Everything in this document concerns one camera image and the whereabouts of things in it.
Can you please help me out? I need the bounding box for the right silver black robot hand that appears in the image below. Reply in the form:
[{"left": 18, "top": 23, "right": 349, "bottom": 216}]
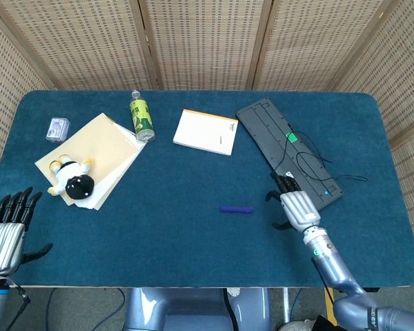
[{"left": 264, "top": 172, "right": 322, "bottom": 232}]

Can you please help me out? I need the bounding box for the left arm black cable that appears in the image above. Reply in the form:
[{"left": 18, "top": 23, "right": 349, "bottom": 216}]
[{"left": 6, "top": 281, "right": 32, "bottom": 331}]

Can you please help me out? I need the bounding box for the black computer keyboard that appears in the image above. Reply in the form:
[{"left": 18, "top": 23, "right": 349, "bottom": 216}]
[{"left": 235, "top": 97, "right": 344, "bottom": 210}]

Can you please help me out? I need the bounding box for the white round object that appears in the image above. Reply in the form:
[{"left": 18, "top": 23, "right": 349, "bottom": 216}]
[{"left": 282, "top": 319, "right": 313, "bottom": 331}]

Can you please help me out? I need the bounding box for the white notepad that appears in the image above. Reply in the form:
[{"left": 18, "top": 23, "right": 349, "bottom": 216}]
[{"left": 172, "top": 108, "right": 239, "bottom": 157}]

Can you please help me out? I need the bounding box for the clear plastic box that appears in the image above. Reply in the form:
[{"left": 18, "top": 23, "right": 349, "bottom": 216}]
[{"left": 45, "top": 117, "right": 71, "bottom": 142}]

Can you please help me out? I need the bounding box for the blue-grey robot torso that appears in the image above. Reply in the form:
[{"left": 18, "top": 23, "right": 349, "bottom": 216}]
[{"left": 123, "top": 288, "right": 275, "bottom": 331}]

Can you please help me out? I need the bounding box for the black white plush toy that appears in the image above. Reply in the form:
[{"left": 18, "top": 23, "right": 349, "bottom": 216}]
[{"left": 47, "top": 154, "right": 96, "bottom": 201}]

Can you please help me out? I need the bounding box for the blue table mat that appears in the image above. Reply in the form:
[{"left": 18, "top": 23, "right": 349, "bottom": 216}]
[{"left": 0, "top": 90, "right": 414, "bottom": 288}]

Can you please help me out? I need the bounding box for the yellow floor tape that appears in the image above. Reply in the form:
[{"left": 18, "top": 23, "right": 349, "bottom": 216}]
[{"left": 324, "top": 288, "right": 337, "bottom": 325}]

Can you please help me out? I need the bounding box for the woven folding screen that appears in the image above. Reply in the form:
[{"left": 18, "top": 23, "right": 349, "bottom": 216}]
[{"left": 0, "top": 0, "right": 414, "bottom": 249}]

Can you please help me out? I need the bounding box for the green label drink bottle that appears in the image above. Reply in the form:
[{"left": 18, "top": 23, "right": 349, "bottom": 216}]
[{"left": 129, "top": 89, "right": 156, "bottom": 142}]

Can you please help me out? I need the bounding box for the black keyboard cable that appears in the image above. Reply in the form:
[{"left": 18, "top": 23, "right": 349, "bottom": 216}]
[{"left": 274, "top": 130, "right": 368, "bottom": 183}]

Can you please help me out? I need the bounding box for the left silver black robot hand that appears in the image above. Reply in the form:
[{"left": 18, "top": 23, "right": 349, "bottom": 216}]
[{"left": 0, "top": 186, "right": 55, "bottom": 277}]

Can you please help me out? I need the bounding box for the white table leg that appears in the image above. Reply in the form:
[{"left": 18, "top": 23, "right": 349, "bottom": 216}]
[{"left": 282, "top": 288, "right": 290, "bottom": 323}]

